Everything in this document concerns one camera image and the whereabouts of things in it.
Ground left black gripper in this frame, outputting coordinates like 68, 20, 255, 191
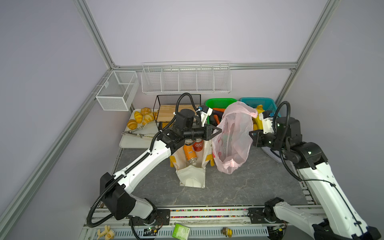
183, 123, 222, 141

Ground pink plastic grocery bag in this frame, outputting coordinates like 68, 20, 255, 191
212, 101, 258, 175

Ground red cola can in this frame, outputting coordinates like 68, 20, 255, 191
193, 139, 204, 152

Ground orange soda can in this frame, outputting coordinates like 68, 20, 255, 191
183, 145, 198, 164

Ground white canvas tote bag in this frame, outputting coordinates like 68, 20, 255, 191
170, 141, 215, 189

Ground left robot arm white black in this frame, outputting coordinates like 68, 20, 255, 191
86, 93, 222, 228

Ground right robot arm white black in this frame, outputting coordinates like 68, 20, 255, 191
249, 101, 382, 240

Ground yellow banana bunch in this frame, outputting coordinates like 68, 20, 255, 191
253, 105, 265, 131

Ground dark purple eggplant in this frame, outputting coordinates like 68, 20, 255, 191
210, 112, 223, 126

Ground grey oval pad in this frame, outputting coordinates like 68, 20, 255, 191
262, 147, 282, 163

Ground orange carrot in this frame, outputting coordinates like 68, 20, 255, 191
213, 108, 226, 113

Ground green plastic basket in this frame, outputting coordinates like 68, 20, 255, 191
205, 98, 237, 124

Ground teal plastic basket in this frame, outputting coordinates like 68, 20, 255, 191
239, 97, 277, 119

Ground croissant bread right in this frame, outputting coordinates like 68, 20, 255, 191
141, 108, 158, 126

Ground croissant bread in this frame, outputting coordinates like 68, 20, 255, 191
134, 111, 144, 124
141, 108, 158, 126
127, 120, 138, 130

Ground white bread tray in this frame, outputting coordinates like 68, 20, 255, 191
119, 121, 158, 149

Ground croissant bread middle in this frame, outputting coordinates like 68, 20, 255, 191
134, 111, 144, 124

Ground croissant bread front left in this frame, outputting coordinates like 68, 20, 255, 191
127, 120, 138, 130

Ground metal tongs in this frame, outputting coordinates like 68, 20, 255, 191
121, 126, 158, 140

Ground small yellow round toy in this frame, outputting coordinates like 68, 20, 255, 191
221, 228, 233, 238

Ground green small box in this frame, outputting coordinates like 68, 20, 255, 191
172, 224, 191, 240

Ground yellow toy banana pieces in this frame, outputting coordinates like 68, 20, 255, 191
97, 225, 116, 240

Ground black wire shelf wooden board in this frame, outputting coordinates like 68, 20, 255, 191
153, 94, 202, 130

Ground white wire wall basket long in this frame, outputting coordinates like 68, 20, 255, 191
141, 61, 232, 95

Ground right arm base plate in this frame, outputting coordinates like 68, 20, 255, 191
247, 207, 287, 224

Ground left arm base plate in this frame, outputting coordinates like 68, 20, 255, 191
129, 209, 171, 227

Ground white mesh wall box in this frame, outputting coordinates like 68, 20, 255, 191
96, 70, 140, 112

